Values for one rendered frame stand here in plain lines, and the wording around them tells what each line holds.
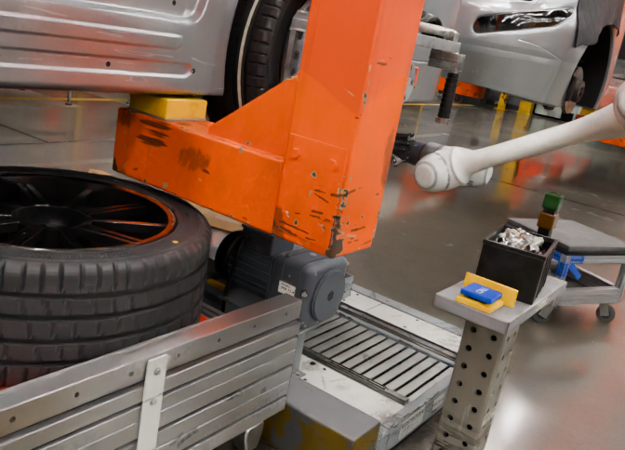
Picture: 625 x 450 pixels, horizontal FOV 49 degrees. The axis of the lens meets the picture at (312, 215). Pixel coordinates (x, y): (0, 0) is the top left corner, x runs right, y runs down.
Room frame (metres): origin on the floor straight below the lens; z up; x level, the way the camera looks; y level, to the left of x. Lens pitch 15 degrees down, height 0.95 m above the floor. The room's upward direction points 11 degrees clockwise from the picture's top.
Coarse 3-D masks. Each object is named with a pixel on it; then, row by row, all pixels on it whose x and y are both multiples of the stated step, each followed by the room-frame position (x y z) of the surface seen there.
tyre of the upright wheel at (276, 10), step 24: (240, 0) 1.83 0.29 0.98; (264, 0) 1.80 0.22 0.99; (288, 0) 1.79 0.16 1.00; (240, 24) 1.80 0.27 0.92; (264, 24) 1.76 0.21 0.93; (288, 24) 1.81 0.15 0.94; (264, 48) 1.75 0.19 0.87; (264, 72) 1.75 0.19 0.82; (216, 96) 1.85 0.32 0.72; (216, 120) 1.90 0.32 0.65
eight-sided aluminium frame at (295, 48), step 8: (304, 8) 1.79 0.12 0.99; (296, 16) 1.78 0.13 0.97; (304, 16) 1.77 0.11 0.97; (296, 24) 1.77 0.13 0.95; (304, 24) 1.76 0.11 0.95; (296, 32) 1.77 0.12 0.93; (304, 32) 1.75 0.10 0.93; (296, 40) 1.77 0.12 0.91; (288, 48) 1.78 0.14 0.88; (296, 48) 1.78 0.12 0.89; (288, 56) 1.77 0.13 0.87; (296, 56) 1.79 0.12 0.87; (288, 64) 1.77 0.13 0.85; (296, 64) 1.79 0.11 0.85; (288, 72) 1.77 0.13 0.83; (296, 72) 1.79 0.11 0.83
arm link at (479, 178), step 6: (462, 150) 1.97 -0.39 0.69; (468, 150) 1.98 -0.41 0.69; (486, 168) 1.93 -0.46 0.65; (492, 168) 1.96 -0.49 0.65; (474, 174) 1.92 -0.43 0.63; (480, 174) 1.92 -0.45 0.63; (486, 174) 1.93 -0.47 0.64; (474, 180) 1.93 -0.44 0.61; (480, 180) 1.93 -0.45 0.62; (486, 180) 1.94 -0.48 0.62; (474, 186) 1.96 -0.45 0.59
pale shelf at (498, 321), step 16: (448, 288) 1.43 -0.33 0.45; (544, 288) 1.56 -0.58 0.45; (560, 288) 1.60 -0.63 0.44; (432, 304) 1.39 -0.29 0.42; (448, 304) 1.37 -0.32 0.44; (464, 304) 1.35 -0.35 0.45; (528, 304) 1.43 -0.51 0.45; (544, 304) 1.51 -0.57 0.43; (480, 320) 1.33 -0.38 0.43; (496, 320) 1.31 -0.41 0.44; (512, 320) 1.32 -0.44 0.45
